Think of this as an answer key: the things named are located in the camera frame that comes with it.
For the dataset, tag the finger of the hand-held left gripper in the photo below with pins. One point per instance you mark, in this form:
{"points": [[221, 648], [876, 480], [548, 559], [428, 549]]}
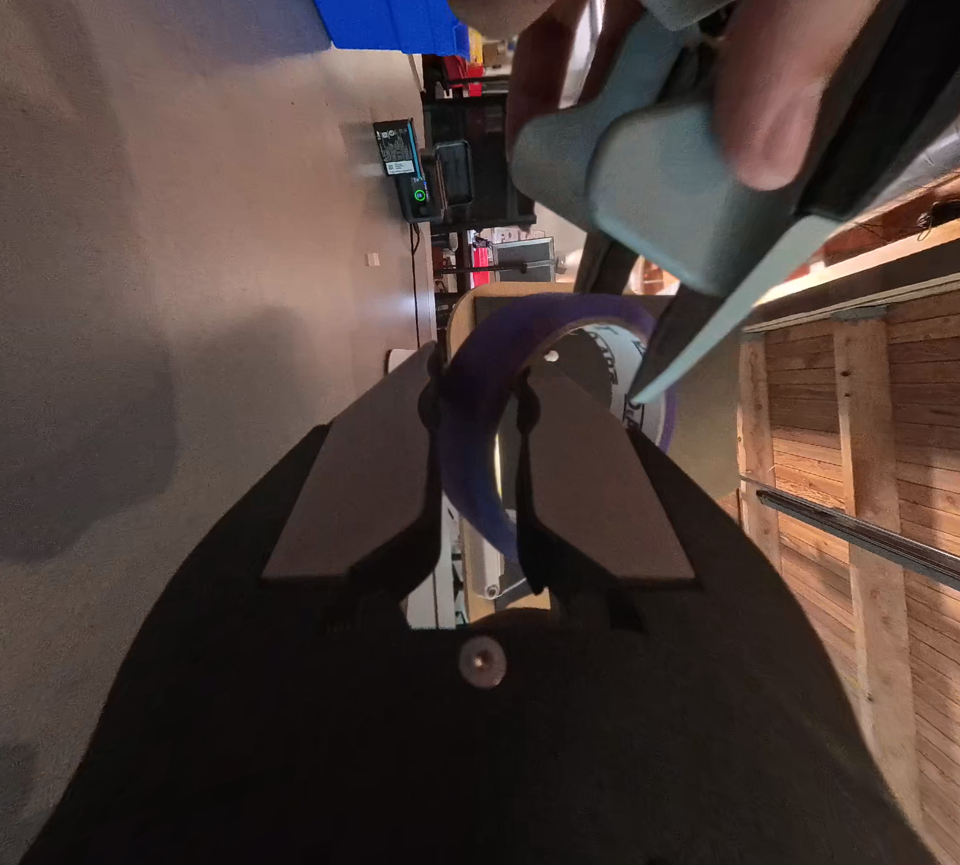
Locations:
{"points": [[742, 287]]}

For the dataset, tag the black board book stand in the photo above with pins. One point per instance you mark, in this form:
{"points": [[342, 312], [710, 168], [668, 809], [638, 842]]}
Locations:
{"points": [[465, 310]]}

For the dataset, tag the black camera battery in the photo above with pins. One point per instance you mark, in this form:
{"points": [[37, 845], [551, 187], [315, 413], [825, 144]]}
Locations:
{"points": [[396, 149]]}

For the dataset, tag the black battery charger case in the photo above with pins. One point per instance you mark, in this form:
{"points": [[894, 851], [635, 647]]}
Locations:
{"points": [[450, 182]]}

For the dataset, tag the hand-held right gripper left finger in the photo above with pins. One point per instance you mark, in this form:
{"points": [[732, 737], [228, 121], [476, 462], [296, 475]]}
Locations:
{"points": [[360, 490]]}

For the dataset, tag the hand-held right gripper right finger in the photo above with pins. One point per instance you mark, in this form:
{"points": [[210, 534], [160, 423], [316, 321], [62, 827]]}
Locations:
{"points": [[600, 497]]}

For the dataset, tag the purple masking tape roll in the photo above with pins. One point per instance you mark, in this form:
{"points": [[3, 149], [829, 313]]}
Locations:
{"points": [[472, 385]]}

